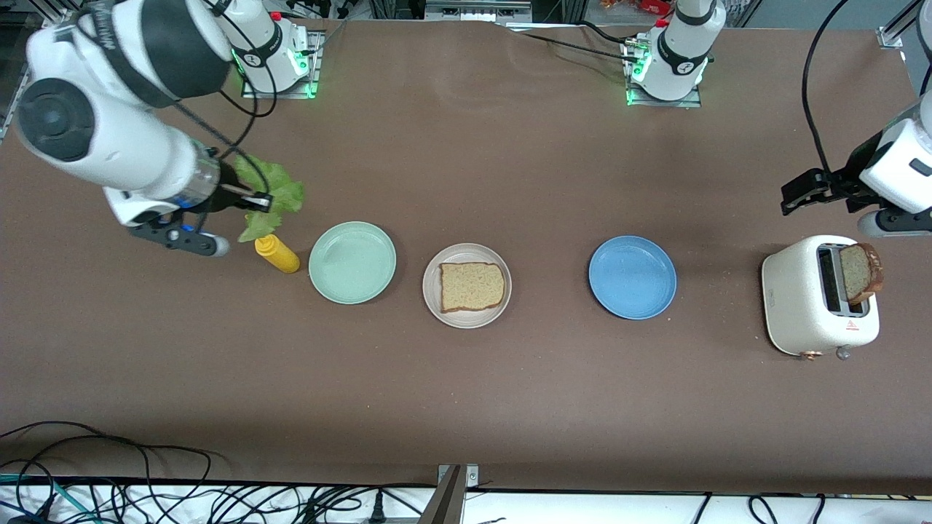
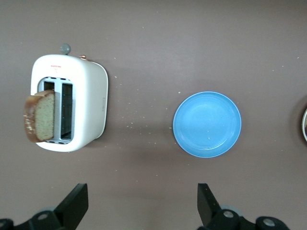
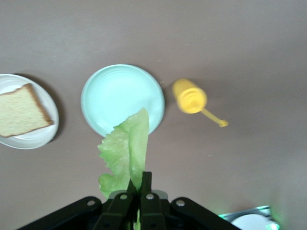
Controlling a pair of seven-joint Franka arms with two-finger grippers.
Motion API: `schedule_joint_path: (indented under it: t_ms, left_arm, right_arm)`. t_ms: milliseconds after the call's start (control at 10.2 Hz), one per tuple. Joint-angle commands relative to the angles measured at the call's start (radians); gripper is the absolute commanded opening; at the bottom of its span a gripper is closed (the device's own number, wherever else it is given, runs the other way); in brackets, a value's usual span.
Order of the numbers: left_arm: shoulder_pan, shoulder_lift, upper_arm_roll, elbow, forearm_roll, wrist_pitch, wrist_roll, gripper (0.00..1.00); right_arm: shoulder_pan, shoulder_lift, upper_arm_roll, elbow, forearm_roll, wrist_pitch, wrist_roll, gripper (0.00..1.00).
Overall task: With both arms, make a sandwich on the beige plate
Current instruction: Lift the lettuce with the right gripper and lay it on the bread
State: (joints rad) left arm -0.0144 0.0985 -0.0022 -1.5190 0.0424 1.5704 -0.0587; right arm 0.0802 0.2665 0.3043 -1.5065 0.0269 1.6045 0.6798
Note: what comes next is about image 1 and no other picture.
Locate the green lettuce leaf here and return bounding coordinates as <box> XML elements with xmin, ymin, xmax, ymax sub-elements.
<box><xmin>237</xmin><ymin>154</ymin><xmax>305</xmax><ymax>245</ymax></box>

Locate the yellow mustard squeeze bottle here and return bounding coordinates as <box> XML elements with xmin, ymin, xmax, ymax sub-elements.
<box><xmin>254</xmin><ymin>234</ymin><xmax>301</xmax><ymax>274</ymax></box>

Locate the brown bread slice dark crust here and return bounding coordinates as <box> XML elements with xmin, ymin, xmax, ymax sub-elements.
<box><xmin>839</xmin><ymin>242</ymin><xmax>885</xmax><ymax>306</ymax></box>

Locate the mint green plate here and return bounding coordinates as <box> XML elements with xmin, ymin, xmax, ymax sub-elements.
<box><xmin>308</xmin><ymin>221</ymin><xmax>398</xmax><ymax>305</ymax></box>

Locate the beige plate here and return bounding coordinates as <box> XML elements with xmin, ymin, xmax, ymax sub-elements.
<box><xmin>422</xmin><ymin>242</ymin><xmax>513</xmax><ymax>330</ymax></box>

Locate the blue plate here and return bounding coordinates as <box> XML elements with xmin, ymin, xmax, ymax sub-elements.
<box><xmin>588</xmin><ymin>235</ymin><xmax>678</xmax><ymax>321</ymax></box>

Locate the white two-slot toaster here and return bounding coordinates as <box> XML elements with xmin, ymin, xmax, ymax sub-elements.
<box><xmin>761</xmin><ymin>234</ymin><xmax>882</xmax><ymax>362</ymax></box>

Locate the aluminium corner profile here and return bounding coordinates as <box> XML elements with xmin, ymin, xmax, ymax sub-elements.
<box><xmin>877</xmin><ymin>0</ymin><xmax>922</xmax><ymax>50</ymax></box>

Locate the red snack packet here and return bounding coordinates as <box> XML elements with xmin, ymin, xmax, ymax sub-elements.
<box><xmin>601</xmin><ymin>0</ymin><xmax>674</xmax><ymax>15</ymax></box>

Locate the grey power strip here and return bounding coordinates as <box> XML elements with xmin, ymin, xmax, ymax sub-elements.
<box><xmin>424</xmin><ymin>0</ymin><xmax>534</xmax><ymax>23</ymax></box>

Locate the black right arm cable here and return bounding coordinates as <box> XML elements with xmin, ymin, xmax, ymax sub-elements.
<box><xmin>171</xmin><ymin>0</ymin><xmax>281</xmax><ymax>161</ymax></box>

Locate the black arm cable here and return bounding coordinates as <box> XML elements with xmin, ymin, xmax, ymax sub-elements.
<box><xmin>801</xmin><ymin>0</ymin><xmax>853</xmax><ymax>179</ymax></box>
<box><xmin>171</xmin><ymin>0</ymin><xmax>281</xmax><ymax>161</ymax></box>

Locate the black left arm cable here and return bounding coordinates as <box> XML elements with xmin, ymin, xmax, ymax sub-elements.
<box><xmin>801</xmin><ymin>0</ymin><xmax>853</xmax><ymax>179</ymax></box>

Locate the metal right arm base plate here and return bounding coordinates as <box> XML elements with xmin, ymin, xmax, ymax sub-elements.
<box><xmin>240</xmin><ymin>29</ymin><xmax>323</xmax><ymax>100</ymax></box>

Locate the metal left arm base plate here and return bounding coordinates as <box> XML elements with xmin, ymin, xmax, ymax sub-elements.
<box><xmin>621</xmin><ymin>36</ymin><xmax>703</xmax><ymax>108</ymax></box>

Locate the black base cable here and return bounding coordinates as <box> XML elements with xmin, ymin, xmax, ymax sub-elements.
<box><xmin>499</xmin><ymin>20</ymin><xmax>645</xmax><ymax>65</ymax></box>
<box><xmin>575</xmin><ymin>18</ymin><xmax>634</xmax><ymax>46</ymax></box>

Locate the metal table bracket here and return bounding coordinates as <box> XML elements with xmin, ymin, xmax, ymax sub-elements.
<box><xmin>435</xmin><ymin>464</ymin><xmax>481</xmax><ymax>488</ymax></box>

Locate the aluminium profile post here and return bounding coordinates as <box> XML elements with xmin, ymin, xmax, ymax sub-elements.
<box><xmin>417</xmin><ymin>466</ymin><xmax>468</xmax><ymax>524</ymax></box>

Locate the teal cable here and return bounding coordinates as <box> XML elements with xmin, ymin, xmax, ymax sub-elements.
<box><xmin>0</xmin><ymin>473</ymin><xmax>99</xmax><ymax>524</ymax></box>

